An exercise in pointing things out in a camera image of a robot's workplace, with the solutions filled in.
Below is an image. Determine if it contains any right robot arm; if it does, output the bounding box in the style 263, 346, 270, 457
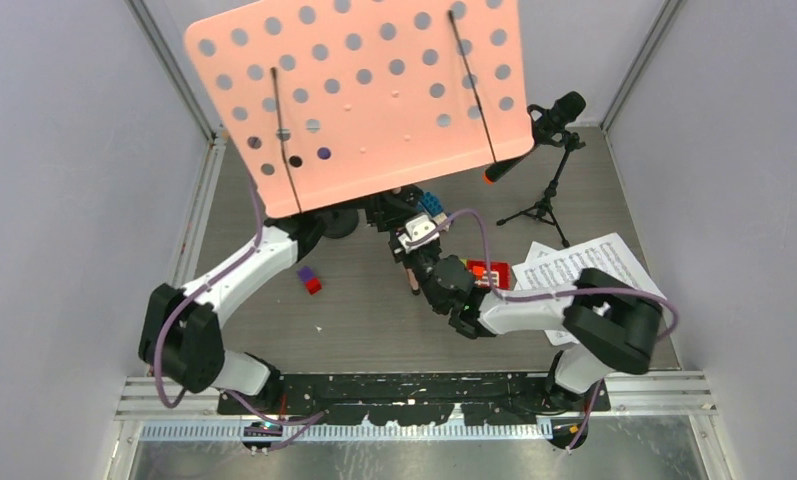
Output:
389, 233, 663, 411

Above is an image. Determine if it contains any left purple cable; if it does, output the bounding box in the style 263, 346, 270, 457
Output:
152, 178, 326, 425

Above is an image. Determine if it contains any purple red toy block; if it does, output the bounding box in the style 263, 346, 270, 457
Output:
297, 266, 322, 295

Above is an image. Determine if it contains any blue white toy car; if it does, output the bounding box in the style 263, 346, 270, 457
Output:
417, 191, 448, 225

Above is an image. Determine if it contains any black round base mic stand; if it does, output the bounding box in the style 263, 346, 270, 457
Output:
321, 209, 359, 240

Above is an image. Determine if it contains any sheet music page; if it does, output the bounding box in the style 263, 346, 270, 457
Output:
511, 231, 670, 347
524, 241, 557, 264

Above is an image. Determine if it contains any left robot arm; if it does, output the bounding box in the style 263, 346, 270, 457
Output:
138, 185, 423, 414

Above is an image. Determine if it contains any black tripod mic stand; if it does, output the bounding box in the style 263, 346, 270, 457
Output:
495, 131, 586, 248

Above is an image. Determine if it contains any red window toy block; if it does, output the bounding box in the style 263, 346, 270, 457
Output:
463, 259, 512, 290

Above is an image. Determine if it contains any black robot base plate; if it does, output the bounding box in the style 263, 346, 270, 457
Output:
217, 372, 610, 427

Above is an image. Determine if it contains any pink music stand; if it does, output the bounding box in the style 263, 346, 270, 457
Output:
183, 1, 533, 218

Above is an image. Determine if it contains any orange black microphone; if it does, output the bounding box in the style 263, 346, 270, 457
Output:
483, 91, 587, 184

